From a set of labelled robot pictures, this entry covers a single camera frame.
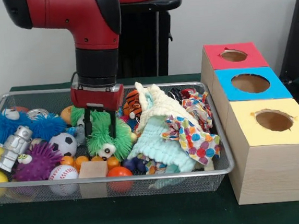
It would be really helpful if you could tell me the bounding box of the white baseball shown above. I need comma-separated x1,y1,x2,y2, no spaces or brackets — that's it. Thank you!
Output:
47,163,81,198

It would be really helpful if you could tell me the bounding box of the red maraca rattle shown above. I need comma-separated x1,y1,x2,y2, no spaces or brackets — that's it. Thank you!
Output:
106,165,135,194

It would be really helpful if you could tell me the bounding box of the black white soccer ball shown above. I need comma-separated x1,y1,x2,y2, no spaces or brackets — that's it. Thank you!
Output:
48,131,78,159

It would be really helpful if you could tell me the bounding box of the purple monster toy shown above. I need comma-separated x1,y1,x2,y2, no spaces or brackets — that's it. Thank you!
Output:
10,141,64,183

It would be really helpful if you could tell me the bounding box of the dark green tablecloth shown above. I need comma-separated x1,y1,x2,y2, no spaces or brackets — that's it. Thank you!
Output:
0,61,299,224

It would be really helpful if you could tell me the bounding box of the mint knitted cloth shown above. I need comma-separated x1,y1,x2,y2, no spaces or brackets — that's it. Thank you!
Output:
123,112,198,178

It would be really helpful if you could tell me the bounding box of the silver drink can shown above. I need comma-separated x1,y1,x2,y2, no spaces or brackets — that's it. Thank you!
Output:
26,107,50,121

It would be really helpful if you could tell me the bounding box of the black panel stand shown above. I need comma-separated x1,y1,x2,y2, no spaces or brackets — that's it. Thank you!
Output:
272,0,299,98

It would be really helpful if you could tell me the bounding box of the blue spiky ball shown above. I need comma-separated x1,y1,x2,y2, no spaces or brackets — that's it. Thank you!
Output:
0,108,35,146
30,113,68,143

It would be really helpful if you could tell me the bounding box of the wooden box with three holes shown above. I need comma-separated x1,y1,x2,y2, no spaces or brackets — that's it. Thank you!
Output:
198,37,299,209

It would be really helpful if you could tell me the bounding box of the silver toy robot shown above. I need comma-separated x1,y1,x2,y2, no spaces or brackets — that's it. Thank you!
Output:
0,124,36,174

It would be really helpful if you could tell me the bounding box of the multicoloured patterned cloth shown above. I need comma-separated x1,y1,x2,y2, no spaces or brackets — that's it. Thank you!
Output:
159,111,224,170

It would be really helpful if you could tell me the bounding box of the flat wooden block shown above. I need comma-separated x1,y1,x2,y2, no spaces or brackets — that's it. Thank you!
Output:
77,160,111,200

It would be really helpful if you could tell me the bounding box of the clear shallow mesh bin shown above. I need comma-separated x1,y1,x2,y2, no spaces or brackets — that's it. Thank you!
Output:
0,73,237,211

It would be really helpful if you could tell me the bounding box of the green spiky ball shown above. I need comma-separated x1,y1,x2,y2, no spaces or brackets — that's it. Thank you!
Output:
68,104,87,129
83,108,135,164

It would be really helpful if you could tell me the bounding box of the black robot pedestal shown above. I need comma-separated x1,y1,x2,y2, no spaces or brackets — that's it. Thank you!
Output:
110,0,188,80

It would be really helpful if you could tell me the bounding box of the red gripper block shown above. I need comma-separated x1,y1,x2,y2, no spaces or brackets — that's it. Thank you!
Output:
69,82,128,142

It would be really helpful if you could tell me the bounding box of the tiger striped toy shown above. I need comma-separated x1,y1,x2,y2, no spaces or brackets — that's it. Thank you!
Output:
121,89,142,120

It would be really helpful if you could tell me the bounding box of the cream knitted cloth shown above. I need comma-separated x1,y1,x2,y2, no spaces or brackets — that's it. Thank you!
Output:
131,76,204,140

